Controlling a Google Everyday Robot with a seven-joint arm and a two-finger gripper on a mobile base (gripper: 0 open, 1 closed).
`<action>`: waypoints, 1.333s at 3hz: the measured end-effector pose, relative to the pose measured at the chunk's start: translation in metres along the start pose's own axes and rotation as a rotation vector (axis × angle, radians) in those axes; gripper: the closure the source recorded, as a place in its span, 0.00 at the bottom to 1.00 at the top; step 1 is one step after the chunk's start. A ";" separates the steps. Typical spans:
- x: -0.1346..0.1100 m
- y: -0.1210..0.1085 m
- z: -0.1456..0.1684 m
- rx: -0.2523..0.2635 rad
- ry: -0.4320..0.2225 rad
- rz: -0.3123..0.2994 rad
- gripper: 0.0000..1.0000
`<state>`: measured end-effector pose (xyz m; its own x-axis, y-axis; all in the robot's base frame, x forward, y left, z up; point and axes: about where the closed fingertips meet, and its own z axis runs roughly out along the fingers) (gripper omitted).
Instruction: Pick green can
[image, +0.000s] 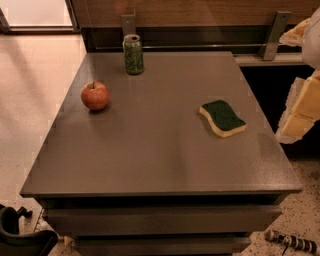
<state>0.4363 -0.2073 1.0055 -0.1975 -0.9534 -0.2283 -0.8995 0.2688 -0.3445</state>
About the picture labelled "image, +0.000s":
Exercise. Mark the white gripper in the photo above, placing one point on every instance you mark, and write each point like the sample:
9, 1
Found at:
312, 43

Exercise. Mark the green soda can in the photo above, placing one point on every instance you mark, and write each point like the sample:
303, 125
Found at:
133, 54

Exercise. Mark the green and yellow sponge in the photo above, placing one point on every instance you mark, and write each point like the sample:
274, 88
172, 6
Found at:
222, 119

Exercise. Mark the red apple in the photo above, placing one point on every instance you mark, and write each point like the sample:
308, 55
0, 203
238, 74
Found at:
95, 96

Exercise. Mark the black chair base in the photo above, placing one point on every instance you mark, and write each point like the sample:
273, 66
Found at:
13, 243

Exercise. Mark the right metal wall bracket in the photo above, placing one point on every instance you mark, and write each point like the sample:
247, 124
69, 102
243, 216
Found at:
269, 49

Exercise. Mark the metal wall bracket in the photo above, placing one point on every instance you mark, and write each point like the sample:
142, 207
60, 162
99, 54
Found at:
269, 49
128, 24

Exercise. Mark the left metal wall bracket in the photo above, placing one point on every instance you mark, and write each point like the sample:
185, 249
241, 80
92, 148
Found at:
128, 24

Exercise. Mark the wooden wall panel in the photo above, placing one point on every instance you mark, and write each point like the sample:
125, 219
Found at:
167, 13

